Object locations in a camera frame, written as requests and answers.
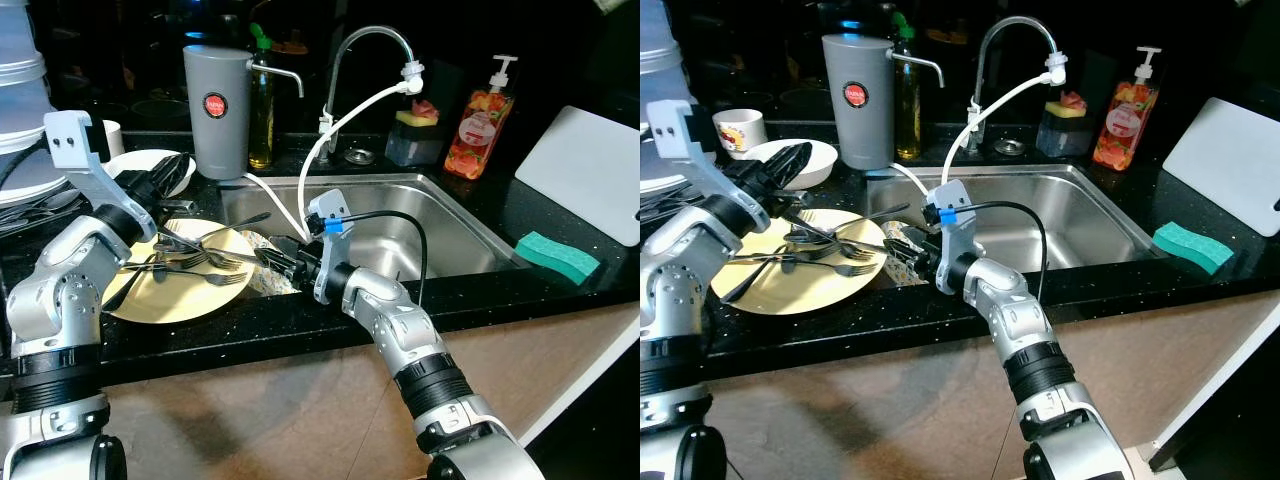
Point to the green sponge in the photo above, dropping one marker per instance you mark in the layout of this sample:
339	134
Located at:
557	256
1193	248

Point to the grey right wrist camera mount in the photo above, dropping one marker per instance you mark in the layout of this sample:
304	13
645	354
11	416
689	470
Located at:
950	200
325	205

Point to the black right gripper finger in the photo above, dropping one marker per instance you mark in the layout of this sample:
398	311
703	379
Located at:
274	256
896	241
900	258
280	271

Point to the round metal countertop fitting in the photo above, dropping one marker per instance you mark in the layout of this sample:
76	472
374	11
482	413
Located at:
360	156
1011	147

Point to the black metal knife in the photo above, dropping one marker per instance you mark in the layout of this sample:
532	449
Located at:
745	280
125	285

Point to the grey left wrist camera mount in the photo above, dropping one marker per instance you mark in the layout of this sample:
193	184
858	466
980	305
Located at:
70	140
675	130

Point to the stacked translucent plastic containers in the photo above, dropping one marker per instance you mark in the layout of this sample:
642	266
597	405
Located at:
20	100
655	100

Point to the oil bottle green cap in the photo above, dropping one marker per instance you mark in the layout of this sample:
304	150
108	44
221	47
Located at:
262	130
908	120

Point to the orange floral soap pump bottle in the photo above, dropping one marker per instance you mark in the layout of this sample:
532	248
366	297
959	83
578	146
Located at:
478	135
1125	125

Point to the yellow plate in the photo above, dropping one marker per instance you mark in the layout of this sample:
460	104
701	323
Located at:
800	297
180	302

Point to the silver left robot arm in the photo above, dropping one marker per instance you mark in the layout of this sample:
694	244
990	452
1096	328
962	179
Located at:
60	300
680	300

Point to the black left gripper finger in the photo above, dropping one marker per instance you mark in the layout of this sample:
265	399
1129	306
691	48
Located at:
172	165
178	183
788	157
797	175

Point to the black sponge holder box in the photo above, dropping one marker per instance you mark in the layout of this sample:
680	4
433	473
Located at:
1065	135
415	145

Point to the stainless steel sink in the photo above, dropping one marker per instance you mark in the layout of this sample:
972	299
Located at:
460	230
1100	220

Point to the yellow sponge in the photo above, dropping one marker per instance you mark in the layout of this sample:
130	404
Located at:
1066	108
415	118

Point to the beige cabinet front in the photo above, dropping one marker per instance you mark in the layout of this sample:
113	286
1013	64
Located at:
880	400
250	400

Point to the grey water filter canister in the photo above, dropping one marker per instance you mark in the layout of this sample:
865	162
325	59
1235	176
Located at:
220	140
858	130

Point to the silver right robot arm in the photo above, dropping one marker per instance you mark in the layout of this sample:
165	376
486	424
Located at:
400	320
1010	310

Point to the chrome gooseneck faucet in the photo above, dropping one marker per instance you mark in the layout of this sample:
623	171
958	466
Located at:
978	85
332	90

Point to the white printed cup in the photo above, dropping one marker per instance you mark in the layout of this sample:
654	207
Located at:
740	135
113	140

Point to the white cutting board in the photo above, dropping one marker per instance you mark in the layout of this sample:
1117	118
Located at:
1225	165
585	175

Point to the white bowl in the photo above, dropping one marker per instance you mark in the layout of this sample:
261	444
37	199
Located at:
822	170
125	165

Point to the floral patterned plate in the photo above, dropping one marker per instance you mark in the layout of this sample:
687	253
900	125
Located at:
262	272
895	264

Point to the pink scrubber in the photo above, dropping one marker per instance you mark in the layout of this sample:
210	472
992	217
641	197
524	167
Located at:
1076	98
427	106

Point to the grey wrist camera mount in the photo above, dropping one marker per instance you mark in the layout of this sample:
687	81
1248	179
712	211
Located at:
70	140
325	205
950	200
675	130

